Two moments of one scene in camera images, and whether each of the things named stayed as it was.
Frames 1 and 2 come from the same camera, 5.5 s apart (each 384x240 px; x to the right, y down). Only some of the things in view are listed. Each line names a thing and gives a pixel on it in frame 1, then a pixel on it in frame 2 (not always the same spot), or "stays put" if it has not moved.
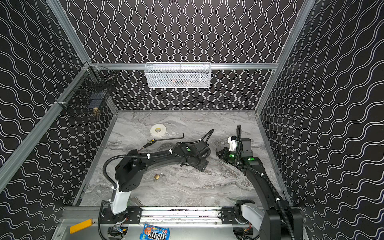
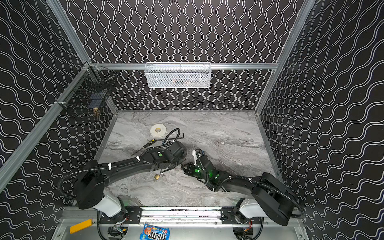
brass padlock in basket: (96, 111) stays put
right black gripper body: (223, 154) → (189, 168)
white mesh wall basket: (177, 75) stays put
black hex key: (171, 138) stays put
